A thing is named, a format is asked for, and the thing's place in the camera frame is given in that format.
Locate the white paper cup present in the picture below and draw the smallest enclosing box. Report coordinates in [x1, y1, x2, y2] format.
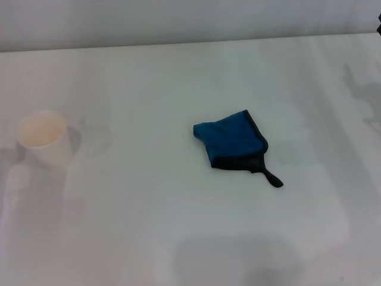
[17, 110, 73, 170]

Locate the blue rag with black trim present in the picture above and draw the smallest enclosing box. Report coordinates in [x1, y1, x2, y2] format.
[192, 109, 285, 189]

